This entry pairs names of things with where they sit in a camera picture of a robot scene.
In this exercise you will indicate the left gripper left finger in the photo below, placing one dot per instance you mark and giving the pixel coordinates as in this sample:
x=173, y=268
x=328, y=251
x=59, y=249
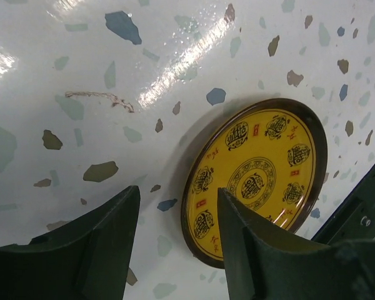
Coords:
x=87, y=258

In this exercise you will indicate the yellow patterned plate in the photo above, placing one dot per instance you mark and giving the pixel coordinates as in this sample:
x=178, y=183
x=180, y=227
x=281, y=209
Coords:
x=272, y=156

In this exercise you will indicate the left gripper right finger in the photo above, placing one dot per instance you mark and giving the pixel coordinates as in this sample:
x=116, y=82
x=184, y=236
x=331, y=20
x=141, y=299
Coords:
x=264, y=261

